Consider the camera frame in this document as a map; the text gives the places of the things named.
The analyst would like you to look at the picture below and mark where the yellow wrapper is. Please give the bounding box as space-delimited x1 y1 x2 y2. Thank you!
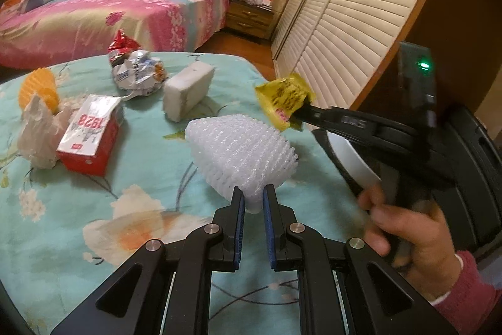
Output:
254 72 316 132

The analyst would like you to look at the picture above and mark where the white foam fruit net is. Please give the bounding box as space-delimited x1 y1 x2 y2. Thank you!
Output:
184 114 298 214

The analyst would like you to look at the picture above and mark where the pink sleeve forearm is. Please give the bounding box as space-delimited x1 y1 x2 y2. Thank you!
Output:
430 251 501 334

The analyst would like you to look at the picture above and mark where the round metal trash bin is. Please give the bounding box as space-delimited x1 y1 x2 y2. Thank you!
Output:
327 132 380 190

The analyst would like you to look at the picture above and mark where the person right hand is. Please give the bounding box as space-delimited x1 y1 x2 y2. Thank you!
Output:
357 185 463 301

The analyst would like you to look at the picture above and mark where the teal floral table cloth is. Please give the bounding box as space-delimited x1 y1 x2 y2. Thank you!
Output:
1 53 366 334

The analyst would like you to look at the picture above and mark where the dark wooden door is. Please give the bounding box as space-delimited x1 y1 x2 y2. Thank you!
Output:
350 0 501 119

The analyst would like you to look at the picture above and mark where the red white carton box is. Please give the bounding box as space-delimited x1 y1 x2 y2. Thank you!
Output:
56 95 123 177

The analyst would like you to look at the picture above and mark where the white louvered wardrobe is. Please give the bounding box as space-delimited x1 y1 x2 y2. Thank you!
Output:
272 0 418 108

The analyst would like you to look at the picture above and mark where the crumpled white tissue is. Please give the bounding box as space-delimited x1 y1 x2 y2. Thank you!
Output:
17 95 73 169

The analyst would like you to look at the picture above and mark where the white foam block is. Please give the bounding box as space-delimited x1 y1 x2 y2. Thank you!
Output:
163 61 215 122

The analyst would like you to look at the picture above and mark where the wooden nightstand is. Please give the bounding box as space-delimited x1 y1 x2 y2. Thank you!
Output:
226 0 274 40

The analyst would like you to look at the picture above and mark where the crumpled silver wrapper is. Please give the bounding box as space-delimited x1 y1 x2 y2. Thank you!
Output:
111 50 168 101

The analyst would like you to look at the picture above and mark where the orange foam fruit net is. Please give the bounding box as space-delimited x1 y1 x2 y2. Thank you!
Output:
18 68 60 114

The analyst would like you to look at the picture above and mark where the red snack wrapper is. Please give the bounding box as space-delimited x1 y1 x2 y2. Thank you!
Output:
107 29 141 67

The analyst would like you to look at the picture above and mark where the bed with floral sheet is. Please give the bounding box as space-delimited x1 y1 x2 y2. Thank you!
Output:
1 0 229 70

